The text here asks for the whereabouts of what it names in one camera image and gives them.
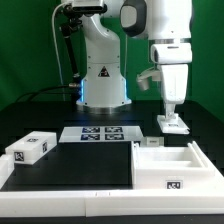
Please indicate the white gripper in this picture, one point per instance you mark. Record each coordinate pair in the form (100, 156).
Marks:
(174, 85)

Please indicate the white hinged door panel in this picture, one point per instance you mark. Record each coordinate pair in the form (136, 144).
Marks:
(172, 125)

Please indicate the small white door panel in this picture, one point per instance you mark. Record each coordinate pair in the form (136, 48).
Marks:
(150, 141)

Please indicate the white cabinet body box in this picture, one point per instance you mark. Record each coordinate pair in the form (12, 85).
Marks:
(170, 167)

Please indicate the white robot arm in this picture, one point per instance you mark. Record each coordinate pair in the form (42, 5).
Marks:
(165, 23)

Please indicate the white cabinet top block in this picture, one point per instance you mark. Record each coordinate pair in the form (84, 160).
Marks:
(32, 147)

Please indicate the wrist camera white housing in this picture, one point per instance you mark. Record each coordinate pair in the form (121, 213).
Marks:
(142, 79)

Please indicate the white marker base plate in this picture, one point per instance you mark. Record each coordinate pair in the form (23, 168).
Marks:
(100, 134)

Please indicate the white obstacle frame wall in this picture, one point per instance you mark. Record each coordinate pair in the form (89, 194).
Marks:
(204, 200)

